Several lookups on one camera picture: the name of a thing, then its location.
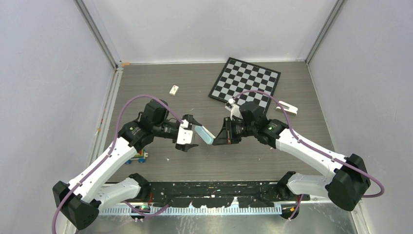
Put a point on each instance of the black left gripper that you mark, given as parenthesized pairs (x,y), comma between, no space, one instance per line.
(185,147)

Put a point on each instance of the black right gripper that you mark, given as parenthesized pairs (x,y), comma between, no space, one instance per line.
(222,138)

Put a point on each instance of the light blue white stapler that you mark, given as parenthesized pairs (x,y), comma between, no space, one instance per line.
(205,134)

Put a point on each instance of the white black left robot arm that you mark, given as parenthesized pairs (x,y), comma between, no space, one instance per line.
(82,198)

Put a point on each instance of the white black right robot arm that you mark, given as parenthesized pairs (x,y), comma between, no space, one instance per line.
(342,178)

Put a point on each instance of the small white domino tile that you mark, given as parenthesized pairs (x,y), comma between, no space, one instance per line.
(174,90)

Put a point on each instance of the colourful wooden toy car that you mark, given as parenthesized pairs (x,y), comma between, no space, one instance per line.
(140,157)

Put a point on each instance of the black white chessboard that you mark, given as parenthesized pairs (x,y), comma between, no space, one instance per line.
(238,76)

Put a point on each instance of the white staple box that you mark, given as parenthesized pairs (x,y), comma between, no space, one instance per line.
(288,108)

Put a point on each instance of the orange tape piece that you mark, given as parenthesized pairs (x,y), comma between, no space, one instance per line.
(125,64)

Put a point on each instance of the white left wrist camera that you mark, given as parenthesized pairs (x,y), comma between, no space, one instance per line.
(185,133)

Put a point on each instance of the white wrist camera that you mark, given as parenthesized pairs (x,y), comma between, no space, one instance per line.
(185,133)
(234,109)

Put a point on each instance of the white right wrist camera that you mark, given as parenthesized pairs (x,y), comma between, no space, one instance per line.
(234,109)

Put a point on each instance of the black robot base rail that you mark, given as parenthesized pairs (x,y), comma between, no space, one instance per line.
(215,194)

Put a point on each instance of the left aluminium corner post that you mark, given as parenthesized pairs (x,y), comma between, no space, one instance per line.
(84,11)

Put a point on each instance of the aluminium corner post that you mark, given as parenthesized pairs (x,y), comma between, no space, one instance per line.
(84,11)
(334,13)

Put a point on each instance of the right aluminium corner post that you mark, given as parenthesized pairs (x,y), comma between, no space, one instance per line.
(334,13)

